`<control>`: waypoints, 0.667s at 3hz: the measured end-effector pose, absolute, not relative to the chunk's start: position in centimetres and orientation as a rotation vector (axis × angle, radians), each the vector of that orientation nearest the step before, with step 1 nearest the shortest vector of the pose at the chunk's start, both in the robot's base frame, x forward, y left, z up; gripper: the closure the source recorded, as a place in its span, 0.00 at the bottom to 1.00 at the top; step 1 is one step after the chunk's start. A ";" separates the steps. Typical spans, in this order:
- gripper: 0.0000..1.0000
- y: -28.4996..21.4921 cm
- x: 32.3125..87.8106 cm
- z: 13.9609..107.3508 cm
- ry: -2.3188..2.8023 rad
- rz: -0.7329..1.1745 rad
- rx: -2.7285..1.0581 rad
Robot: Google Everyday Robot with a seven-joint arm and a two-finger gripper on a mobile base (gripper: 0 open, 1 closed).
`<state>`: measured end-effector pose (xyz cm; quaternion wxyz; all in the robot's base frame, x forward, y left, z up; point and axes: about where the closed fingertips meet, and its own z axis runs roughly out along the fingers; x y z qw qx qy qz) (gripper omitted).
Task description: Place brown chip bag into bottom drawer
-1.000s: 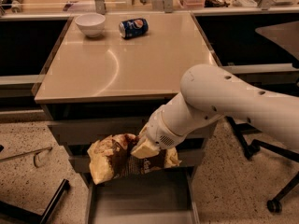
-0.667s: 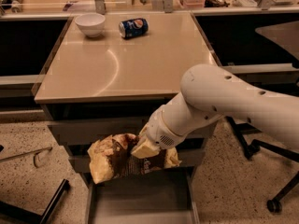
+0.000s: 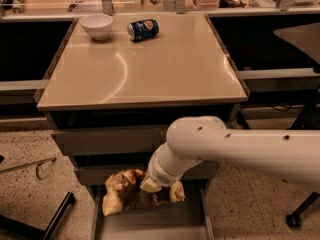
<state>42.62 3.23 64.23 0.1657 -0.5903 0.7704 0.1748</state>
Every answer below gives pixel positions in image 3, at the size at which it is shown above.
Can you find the thin metal rod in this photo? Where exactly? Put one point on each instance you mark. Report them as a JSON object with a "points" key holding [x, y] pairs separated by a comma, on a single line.
{"points": [[38, 163]]}

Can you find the grey middle drawer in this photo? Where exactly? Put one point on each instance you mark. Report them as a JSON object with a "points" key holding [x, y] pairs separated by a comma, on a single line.
{"points": [[97, 175]]}

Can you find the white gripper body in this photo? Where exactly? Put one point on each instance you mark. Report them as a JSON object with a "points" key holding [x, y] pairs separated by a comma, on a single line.
{"points": [[160, 174]]}

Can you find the grey open bottom drawer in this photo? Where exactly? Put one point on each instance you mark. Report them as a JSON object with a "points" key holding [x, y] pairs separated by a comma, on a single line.
{"points": [[187, 220]]}

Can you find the white ceramic bowl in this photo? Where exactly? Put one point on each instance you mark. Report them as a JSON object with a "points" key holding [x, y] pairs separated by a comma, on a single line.
{"points": [[97, 26]]}

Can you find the black metal frame leg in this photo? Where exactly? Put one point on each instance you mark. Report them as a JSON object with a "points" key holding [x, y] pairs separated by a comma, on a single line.
{"points": [[41, 226]]}

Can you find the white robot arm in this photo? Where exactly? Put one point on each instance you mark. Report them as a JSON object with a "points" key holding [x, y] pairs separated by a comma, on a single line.
{"points": [[290, 155]]}

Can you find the grey drawer cabinet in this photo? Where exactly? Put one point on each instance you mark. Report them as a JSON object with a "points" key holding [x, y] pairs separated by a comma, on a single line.
{"points": [[183, 71]]}

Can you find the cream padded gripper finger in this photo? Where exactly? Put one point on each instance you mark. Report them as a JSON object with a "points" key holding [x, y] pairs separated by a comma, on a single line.
{"points": [[149, 186]]}

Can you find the grey top drawer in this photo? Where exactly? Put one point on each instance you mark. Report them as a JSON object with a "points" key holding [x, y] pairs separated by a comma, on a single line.
{"points": [[110, 140]]}

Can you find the blue pepsi can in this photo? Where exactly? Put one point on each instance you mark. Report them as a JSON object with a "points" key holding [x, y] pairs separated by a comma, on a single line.
{"points": [[142, 30]]}

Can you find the black office chair base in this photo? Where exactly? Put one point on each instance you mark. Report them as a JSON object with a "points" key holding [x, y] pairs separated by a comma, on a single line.
{"points": [[308, 119]]}

